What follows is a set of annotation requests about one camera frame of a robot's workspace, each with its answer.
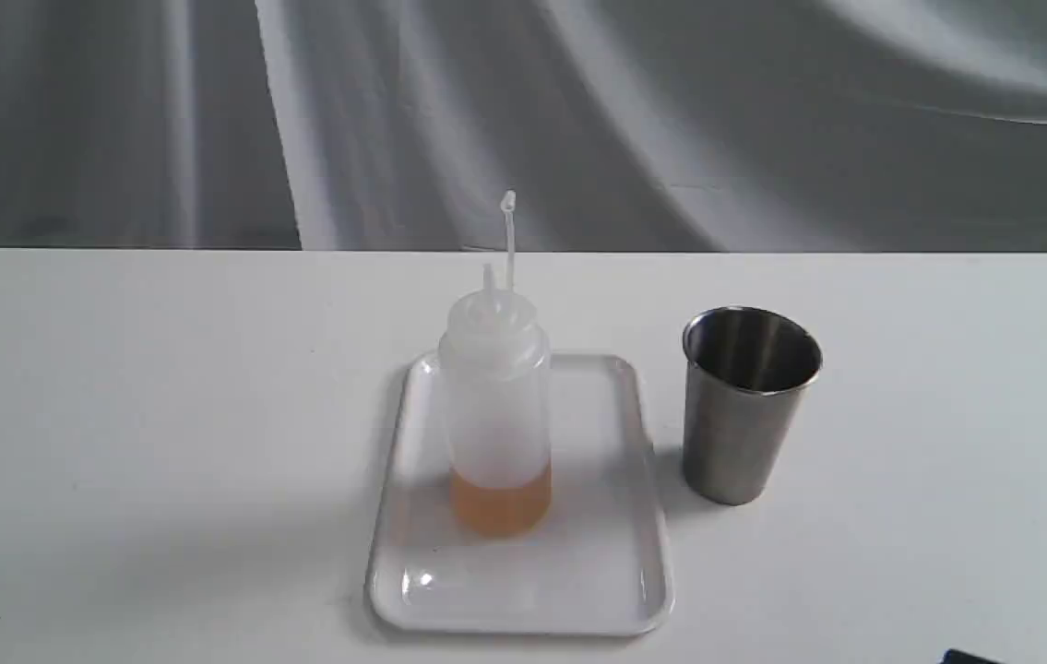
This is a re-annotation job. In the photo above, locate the clear plastic squeeze bottle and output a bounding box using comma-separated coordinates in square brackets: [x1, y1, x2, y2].
[437, 189, 553, 539]

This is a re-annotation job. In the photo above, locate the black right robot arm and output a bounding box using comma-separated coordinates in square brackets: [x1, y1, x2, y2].
[940, 648, 999, 664]

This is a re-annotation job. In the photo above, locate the stainless steel cup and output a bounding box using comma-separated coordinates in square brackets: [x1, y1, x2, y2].
[682, 306, 824, 507]

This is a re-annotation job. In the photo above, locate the white plastic tray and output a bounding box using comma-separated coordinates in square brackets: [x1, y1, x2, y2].
[364, 352, 675, 638]

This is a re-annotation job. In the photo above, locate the grey backdrop cloth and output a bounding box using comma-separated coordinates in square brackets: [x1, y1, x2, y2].
[0, 1, 1047, 253]

